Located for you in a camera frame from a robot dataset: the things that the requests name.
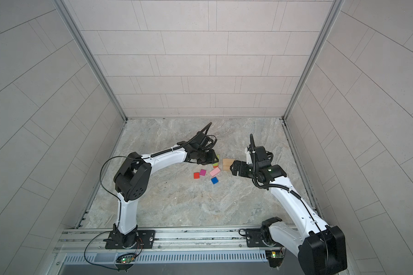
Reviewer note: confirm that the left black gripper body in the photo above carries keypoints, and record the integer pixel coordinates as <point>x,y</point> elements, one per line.
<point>205,157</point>

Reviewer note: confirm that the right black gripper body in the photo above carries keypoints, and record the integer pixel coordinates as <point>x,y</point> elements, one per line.
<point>245,169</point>

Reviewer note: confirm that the pink wood block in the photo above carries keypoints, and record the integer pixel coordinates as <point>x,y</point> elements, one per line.
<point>215,172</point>

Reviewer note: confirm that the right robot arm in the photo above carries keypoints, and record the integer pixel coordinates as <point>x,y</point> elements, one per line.
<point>319,248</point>

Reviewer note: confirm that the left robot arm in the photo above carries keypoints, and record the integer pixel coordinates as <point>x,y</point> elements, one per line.
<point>132,179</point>

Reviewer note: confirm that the right circuit board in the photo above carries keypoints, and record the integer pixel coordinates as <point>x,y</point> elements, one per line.
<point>274,255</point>

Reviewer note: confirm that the circuit board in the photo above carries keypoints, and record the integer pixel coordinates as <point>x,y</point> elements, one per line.
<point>127,258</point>
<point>274,255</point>

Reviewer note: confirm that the left circuit board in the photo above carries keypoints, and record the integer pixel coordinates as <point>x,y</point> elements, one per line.
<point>127,258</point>

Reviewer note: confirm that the aluminium mounting rail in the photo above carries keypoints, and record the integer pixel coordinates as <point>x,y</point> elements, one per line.
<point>182,239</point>

